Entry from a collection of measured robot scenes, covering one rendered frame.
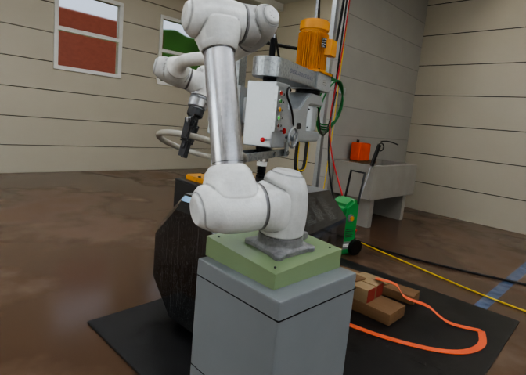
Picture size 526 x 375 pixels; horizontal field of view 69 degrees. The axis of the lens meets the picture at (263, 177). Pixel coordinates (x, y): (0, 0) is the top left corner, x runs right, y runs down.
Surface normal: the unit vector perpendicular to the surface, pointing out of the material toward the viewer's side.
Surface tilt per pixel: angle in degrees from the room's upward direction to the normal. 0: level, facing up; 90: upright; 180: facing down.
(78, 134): 90
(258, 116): 90
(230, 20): 80
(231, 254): 90
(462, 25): 90
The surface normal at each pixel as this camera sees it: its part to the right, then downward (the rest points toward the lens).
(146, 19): 0.70, 0.17
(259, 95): -0.48, 0.08
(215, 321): -0.71, 0.04
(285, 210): 0.44, 0.20
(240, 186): 0.49, -0.18
